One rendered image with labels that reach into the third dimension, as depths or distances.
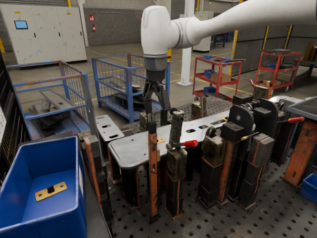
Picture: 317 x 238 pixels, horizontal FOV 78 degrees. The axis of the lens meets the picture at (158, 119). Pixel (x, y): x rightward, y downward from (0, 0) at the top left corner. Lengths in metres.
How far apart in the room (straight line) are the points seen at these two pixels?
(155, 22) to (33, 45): 7.90
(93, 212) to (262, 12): 0.64
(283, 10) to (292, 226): 0.89
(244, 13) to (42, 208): 0.73
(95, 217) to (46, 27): 8.19
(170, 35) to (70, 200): 0.62
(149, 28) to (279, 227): 0.97
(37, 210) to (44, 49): 8.05
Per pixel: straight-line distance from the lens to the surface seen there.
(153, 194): 0.85
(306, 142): 1.20
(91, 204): 0.64
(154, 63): 0.73
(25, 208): 0.70
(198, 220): 1.00
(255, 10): 0.54
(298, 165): 1.26
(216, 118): 1.18
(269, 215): 1.13
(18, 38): 8.44
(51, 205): 0.67
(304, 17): 0.51
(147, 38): 0.72
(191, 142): 0.65
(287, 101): 1.31
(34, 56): 8.53
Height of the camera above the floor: 1.50
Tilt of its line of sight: 26 degrees down
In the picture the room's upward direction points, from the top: straight up
